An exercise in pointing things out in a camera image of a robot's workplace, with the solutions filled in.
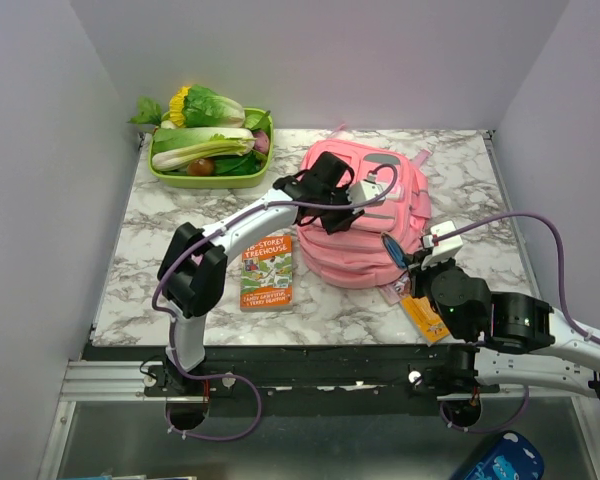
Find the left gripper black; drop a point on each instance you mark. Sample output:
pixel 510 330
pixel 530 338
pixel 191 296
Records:
pixel 332 227

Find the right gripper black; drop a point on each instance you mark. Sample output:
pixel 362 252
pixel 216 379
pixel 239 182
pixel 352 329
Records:
pixel 418 272

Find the pink student backpack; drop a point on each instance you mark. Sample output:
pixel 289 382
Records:
pixel 356 258

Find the illustrated picture book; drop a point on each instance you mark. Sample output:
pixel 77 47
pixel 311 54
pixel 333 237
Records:
pixel 395 291

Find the brown leather wallet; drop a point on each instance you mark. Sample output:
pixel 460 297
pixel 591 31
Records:
pixel 398 256

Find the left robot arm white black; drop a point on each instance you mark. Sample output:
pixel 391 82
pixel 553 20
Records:
pixel 193 271

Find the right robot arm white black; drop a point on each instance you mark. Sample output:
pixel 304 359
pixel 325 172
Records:
pixel 507 337

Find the orange yellow booklet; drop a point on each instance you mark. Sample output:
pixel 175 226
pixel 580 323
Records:
pixel 427 323

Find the green plastic tray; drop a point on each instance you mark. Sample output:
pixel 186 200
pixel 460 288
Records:
pixel 230 171

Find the purple toy vegetable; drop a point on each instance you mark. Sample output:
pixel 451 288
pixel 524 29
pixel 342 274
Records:
pixel 262 142

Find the orange treehouse book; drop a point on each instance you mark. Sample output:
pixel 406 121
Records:
pixel 267 275

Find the brown toy mushroom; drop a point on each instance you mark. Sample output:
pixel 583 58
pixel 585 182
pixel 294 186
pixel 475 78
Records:
pixel 203 167

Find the upper toy cabbage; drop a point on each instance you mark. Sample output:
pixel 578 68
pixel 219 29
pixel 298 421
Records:
pixel 203 107

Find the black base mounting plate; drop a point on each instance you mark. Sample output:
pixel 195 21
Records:
pixel 312 381

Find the yellow artificial flower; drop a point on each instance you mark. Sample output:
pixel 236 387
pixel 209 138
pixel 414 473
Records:
pixel 176 105

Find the green artificial leaf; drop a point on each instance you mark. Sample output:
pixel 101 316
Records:
pixel 148 112

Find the blue pencil case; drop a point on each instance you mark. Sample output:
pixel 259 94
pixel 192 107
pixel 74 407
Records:
pixel 504 456

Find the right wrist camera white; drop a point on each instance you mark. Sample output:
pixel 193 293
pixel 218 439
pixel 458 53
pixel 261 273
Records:
pixel 438 250

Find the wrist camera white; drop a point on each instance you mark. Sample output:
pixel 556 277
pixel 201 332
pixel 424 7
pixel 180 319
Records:
pixel 366 192
pixel 438 250

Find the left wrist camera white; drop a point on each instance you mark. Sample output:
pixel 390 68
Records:
pixel 366 192

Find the aluminium rail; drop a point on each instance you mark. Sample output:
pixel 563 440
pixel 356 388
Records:
pixel 100 382

